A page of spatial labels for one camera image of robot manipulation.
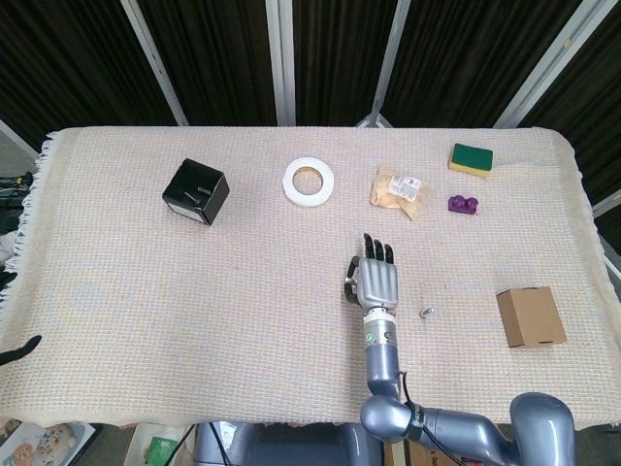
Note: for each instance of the colourful printed toy box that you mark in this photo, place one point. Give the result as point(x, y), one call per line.
point(43, 444)

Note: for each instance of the green printed card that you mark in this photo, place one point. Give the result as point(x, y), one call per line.
point(161, 449)

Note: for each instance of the black open cardboard box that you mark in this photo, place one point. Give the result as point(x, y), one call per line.
point(216, 201)

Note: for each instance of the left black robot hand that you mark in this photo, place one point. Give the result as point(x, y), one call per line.
point(19, 352)

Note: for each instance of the brown printed carton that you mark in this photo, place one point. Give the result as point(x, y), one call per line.
point(412, 458)

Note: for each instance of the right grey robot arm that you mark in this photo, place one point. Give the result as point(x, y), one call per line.
point(383, 359)

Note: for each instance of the purple plastic building block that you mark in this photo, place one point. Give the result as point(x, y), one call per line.
point(463, 206)

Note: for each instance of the grey robot torso base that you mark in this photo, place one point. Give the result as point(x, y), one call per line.
point(301, 446)

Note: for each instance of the small brown cardboard box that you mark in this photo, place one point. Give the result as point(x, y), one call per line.
point(529, 315)

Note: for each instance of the beige woven table cloth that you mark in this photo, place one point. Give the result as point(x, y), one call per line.
point(194, 315)

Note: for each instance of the grey metal frame post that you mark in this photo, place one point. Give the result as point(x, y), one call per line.
point(388, 63)
point(281, 63)
point(155, 63)
point(548, 63)
point(609, 206)
point(17, 138)
point(613, 272)

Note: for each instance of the clear bag of beige pieces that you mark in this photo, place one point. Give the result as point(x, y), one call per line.
point(388, 194)

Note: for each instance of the dark pleated curtain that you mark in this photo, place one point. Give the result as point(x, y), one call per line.
point(218, 58)

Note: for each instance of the white tape roll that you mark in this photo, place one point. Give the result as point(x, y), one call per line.
point(291, 184)

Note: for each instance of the green yellow sponge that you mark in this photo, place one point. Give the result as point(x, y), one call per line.
point(471, 156)

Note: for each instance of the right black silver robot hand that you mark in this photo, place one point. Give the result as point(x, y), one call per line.
point(378, 284)

